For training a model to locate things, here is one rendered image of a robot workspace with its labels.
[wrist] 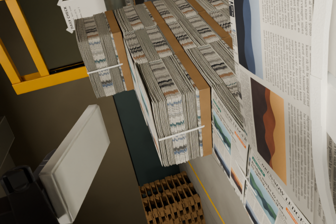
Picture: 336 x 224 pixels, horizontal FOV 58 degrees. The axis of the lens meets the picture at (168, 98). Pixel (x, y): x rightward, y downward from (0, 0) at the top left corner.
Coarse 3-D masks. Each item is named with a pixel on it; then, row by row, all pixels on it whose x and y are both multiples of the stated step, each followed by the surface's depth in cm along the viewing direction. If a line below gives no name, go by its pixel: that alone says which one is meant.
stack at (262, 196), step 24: (168, 24) 155; (192, 24) 151; (192, 48) 134; (216, 48) 132; (216, 72) 119; (216, 96) 109; (216, 120) 117; (240, 120) 98; (216, 144) 127; (240, 144) 99; (240, 168) 106; (264, 168) 86; (240, 192) 114; (264, 192) 90; (264, 216) 96; (288, 216) 79
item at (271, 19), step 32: (256, 0) 26; (288, 0) 21; (256, 32) 27; (288, 32) 22; (256, 64) 29; (288, 64) 23; (256, 96) 31; (288, 96) 24; (256, 128) 33; (288, 128) 26; (288, 160) 27; (288, 192) 29
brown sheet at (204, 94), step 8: (184, 56) 130; (184, 64) 125; (192, 64) 124; (192, 72) 120; (192, 80) 116; (200, 80) 115; (200, 88) 111; (208, 88) 112; (200, 96) 113; (208, 96) 114; (200, 104) 115; (208, 104) 116; (200, 112) 118; (208, 112) 119; (208, 120) 122; (208, 128) 125; (208, 136) 127; (208, 144) 130; (208, 152) 134
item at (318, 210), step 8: (312, 0) 18; (312, 8) 18; (328, 40) 18; (328, 48) 18; (328, 56) 18; (328, 64) 18; (328, 136) 20; (328, 144) 21; (328, 152) 21; (328, 160) 21; (328, 168) 21; (328, 176) 22; (320, 208) 24; (320, 216) 24
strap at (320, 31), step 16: (320, 0) 15; (320, 16) 15; (320, 32) 15; (320, 48) 15; (320, 64) 16; (320, 80) 16; (320, 96) 16; (320, 112) 16; (320, 128) 17; (320, 144) 17; (320, 160) 18; (320, 176) 19; (320, 192) 20
